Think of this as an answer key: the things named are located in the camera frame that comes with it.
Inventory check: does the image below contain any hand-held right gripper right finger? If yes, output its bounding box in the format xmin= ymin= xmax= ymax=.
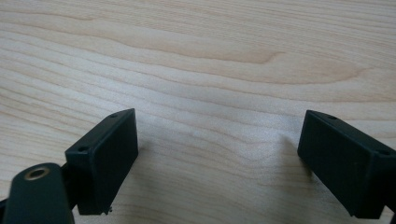
xmin=296 ymin=109 xmax=396 ymax=220

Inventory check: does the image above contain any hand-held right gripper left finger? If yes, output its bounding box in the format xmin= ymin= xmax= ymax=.
xmin=64 ymin=107 xmax=139 ymax=217

